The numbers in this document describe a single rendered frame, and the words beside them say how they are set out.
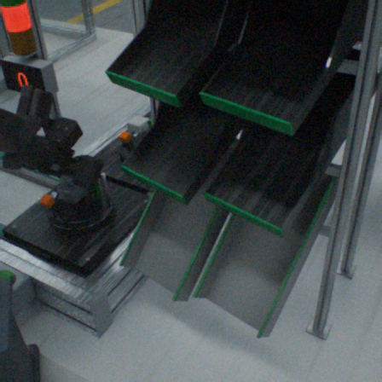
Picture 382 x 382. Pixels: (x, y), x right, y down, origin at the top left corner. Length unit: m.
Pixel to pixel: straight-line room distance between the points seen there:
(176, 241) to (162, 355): 0.22
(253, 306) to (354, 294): 0.30
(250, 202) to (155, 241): 0.25
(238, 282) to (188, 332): 0.19
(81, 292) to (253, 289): 0.32
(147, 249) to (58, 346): 0.26
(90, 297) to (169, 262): 0.16
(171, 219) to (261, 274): 0.19
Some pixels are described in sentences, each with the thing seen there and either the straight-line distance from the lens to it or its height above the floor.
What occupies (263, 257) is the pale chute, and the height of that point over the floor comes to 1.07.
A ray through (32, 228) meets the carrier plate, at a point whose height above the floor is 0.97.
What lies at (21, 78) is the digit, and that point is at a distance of 1.15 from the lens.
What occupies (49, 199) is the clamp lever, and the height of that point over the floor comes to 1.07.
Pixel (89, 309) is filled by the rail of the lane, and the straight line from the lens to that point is 0.93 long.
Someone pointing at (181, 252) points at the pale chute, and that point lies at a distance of 0.87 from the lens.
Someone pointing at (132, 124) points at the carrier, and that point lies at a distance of 1.34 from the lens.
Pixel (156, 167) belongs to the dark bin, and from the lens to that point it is 0.79.
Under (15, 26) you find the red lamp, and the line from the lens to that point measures 1.10.
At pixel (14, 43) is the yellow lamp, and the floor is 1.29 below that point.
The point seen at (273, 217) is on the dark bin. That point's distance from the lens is 0.70.
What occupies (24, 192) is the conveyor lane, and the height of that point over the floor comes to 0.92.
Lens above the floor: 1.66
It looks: 38 degrees down
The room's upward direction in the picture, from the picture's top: 3 degrees counter-clockwise
